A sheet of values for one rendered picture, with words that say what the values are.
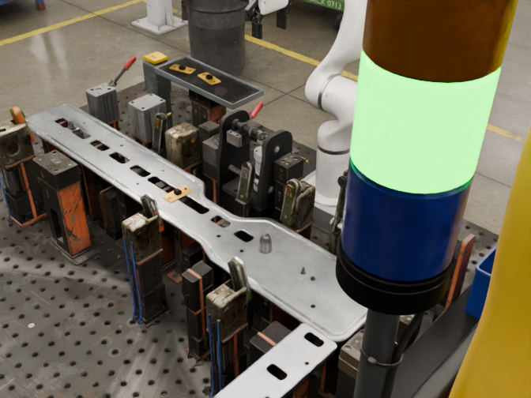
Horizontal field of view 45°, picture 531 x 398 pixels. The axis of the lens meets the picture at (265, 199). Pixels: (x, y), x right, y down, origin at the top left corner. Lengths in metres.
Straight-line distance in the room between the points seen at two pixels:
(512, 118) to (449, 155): 4.28
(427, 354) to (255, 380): 0.36
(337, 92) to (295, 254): 0.56
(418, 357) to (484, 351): 0.82
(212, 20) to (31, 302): 2.93
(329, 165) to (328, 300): 0.68
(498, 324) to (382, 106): 0.28
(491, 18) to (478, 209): 3.33
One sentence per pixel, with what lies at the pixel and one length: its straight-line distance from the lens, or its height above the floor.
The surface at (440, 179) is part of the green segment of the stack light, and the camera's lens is 0.33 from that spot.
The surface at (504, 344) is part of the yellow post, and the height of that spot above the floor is 1.67.
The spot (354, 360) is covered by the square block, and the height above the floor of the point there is 1.05.
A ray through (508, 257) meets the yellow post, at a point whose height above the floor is 1.75.
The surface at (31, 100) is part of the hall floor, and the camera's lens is 4.68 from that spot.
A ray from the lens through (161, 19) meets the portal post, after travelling 5.66.
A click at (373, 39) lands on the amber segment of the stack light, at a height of 1.95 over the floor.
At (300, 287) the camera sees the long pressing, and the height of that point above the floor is 1.00.
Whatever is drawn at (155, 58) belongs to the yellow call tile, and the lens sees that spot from 2.25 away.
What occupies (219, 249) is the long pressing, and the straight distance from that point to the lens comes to 1.62.
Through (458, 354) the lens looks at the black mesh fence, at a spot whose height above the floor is 1.55.
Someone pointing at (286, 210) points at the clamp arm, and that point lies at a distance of 1.72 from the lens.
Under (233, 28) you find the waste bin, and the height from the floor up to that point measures 0.39.
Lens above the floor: 2.06
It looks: 36 degrees down
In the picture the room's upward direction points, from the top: 1 degrees clockwise
